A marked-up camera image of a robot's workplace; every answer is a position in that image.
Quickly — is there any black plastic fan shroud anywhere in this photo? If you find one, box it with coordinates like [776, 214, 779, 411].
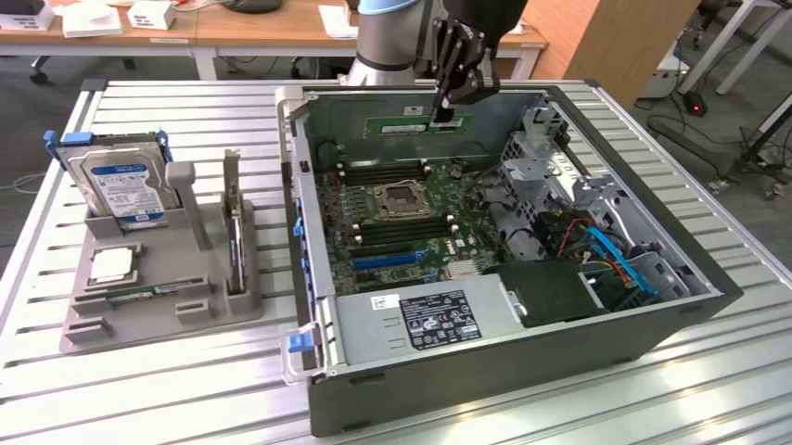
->
[497, 258, 612, 329]

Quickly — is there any thin white cable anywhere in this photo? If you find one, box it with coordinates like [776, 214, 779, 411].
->
[0, 172, 48, 194]

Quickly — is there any grey metal disk bay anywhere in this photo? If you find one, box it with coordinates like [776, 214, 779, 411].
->
[568, 174, 724, 311]

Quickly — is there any green RAM stick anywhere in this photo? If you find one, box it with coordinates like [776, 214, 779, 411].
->
[362, 113, 477, 138]
[106, 283, 185, 303]

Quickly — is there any long black expansion slot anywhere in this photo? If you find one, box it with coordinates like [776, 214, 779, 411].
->
[348, 241, 416, 261]

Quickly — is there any metal CPU socket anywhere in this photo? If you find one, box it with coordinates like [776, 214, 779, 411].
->
[365, 178, 438, 223]

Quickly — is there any small white labelled box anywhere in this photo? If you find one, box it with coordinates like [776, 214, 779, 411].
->
[127, 0, 178, 32]

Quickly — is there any black open PC case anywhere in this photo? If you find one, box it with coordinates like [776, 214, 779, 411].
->
[274, 83, 746, 439]

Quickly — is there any grey parts rack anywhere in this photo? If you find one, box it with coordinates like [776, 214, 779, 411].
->
[59, 147, 265, 356]

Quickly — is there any white device box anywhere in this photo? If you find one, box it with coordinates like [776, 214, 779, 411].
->
[639, 44, 692, 99]

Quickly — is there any green motherboard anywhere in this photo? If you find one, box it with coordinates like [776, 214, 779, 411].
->
[313, 159, 516, 298]

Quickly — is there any plain white cardboard box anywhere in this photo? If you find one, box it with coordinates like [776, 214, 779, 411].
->
[60, 1, 126, 39]

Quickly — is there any wooden cabinet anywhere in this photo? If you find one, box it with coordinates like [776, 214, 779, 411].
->
[504, 0, 704, 110]

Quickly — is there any grey power supply unit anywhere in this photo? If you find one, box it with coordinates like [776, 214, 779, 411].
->
[322, 273, 529, 367]

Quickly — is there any dark round desk object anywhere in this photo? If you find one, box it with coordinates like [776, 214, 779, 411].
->
[222, 0, 285, 14]

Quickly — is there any wooden desk white frame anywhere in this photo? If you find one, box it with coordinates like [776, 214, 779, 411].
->
[0, 0, 218, 83]
[194, 0, 551, 83]

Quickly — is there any white table frame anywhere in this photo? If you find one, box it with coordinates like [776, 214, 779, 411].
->
[677, 0, 792, 96]

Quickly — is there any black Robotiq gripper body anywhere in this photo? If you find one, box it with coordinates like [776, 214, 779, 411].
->
[446, 0, 528, 47]

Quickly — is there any silver chipset heatsink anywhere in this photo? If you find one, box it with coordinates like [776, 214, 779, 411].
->
[446, 260, 485, 280]

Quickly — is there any blue flat data wire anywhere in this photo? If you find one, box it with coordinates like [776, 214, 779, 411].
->
[584, 224, 659, 298]

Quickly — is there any hard disk blue caddy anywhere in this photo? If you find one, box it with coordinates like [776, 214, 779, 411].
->
[43, 124, 174, 232]

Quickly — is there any thin red wire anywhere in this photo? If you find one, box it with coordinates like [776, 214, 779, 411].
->
[555, 217, 597, 260]

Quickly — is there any black chair caster base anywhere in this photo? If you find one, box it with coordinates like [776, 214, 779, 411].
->
[27, 54, 139, 85]

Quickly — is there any perforated metal drive cage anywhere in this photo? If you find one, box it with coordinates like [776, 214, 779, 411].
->
[497, 105, 589, 223]

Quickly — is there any black power brick red light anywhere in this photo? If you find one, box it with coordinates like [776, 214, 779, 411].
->
[680, 91, 711, 118]

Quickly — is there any black expansion slot blue clip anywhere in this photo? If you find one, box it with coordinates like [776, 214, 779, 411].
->
[356, 273, 445, 294]

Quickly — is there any graphics card metal bracket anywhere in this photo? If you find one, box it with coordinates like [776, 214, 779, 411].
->
[221, 147, 250, 297]

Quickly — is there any silver CPU chip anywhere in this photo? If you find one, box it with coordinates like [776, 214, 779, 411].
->
[88, 248, 139, 285]

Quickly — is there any black wheeled stand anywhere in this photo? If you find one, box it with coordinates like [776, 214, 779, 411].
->
[708, 92, 792, 201]

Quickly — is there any wide white labelled box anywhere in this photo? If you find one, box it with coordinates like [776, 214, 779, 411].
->
[0, 0, 59, 32]

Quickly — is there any white paper stack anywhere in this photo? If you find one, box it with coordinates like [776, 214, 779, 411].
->
[318, 3, 362, 41]

